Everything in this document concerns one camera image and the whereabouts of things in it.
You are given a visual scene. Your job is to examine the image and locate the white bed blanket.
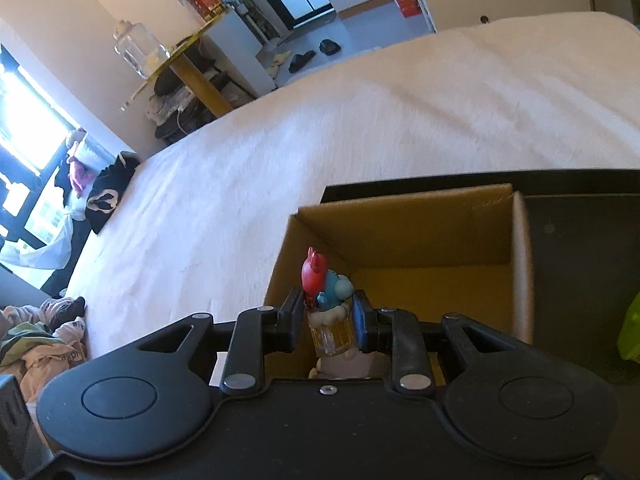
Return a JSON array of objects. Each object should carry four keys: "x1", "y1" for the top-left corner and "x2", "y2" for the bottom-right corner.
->
[{"x1": 64, "y1": 12, "x2": 640, "y2": 361}]

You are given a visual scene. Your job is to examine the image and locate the black tray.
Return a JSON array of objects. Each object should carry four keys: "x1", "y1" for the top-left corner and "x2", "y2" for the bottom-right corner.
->
[{"x1": 319, "y1": 169, "x2": 640, "y2": 387}]

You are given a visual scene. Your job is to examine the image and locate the black garment with white print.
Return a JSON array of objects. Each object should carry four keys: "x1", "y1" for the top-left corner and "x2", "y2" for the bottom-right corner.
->
[{"x1": 84, "y1": 151, "x2": 142, "y2": 235}]

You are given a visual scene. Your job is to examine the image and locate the brown cardboard box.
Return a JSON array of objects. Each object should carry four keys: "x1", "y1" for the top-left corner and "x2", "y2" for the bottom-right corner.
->
[{"x1": 262, "y1": 183, "x2": 536, "y2": 382}]

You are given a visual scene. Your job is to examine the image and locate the pink plush toy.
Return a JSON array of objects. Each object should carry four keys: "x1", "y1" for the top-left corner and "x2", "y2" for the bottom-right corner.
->
[{"x1": 66, "y1": 152, "x2": 95, "y2": 196}]

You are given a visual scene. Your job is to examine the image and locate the blue figurine with red hat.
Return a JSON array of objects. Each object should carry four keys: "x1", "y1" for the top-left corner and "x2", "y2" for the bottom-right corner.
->
[{"x1": 300, "y1": 246, "x2": 357, "y2": 359}]

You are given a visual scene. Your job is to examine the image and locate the red canister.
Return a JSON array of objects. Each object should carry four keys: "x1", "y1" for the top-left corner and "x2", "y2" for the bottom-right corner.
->
[{"x1": 185, "y1": 0, "x2": 230, "y2": 23}]

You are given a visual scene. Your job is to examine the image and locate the pile of clothes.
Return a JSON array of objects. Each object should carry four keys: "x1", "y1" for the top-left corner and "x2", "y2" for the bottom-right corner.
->
[{"x1": 0, "y1": 296, "x2": 90, "y2": 406}]

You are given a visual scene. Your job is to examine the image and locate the lime green block toy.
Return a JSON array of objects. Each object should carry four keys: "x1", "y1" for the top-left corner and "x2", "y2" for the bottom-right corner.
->
[{"x1": 616, "y1": 290, "x2": 640, "y2": 362}]

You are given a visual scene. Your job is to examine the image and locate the clear glass jar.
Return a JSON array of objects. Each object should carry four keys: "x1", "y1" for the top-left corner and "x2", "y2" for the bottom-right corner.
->
[{"x1": 112, "y1": 20, "x2": 172, "y2": 80}]

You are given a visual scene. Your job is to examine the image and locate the white cabinet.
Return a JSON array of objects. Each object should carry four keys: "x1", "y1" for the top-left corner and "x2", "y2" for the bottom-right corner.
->
[{"x1": 202, "y1": 10, "x2": 281, "y2": 100}]

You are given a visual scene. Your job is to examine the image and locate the round yellow-edged table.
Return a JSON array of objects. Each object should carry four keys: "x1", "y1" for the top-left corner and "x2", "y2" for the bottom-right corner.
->
[{"x1": 118, "y1": 9, "x2": 237, "y2": 118}]

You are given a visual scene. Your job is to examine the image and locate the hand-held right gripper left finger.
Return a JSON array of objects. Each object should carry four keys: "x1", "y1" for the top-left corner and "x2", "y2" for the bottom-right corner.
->
[{"x1": 136, "y1": 290, "x2": 307, "y2": 397}]

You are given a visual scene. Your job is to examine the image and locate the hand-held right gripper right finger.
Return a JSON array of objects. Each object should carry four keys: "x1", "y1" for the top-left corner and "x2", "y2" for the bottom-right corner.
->
[{"x1": 351, "y1": 294, "x2": 527, "y2": 395}]

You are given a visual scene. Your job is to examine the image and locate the pale slippers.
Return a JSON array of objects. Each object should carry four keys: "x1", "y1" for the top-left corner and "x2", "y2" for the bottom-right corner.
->
[{"x1": 267, "y1": 49, "x2": 295, "y2": 77}]

